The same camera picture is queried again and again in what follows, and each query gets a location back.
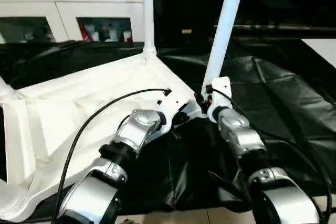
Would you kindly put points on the black box with orange label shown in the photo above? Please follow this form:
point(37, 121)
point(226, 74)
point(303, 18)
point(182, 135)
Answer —
point(189, 3)

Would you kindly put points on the red bottle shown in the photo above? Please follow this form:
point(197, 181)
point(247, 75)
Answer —
point(83, 32)

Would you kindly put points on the white plastic table top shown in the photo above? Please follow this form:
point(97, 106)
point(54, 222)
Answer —
point(78, 98)

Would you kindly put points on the white cabinet with glass doors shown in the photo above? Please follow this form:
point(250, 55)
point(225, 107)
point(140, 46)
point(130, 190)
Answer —
point(65, 6)

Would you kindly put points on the grey metal rail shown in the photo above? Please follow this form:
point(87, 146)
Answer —
point(275, 27)

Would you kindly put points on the white flat board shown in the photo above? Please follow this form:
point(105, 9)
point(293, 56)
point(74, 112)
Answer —
point(323, 48)

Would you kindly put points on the black mat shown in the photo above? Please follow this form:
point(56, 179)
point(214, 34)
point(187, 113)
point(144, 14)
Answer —
point(288, 90)

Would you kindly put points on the brown round object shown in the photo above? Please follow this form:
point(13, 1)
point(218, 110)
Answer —
point(127, 221)

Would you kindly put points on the white mug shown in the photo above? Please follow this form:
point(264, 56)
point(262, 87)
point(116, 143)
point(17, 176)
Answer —
point(94, 36)

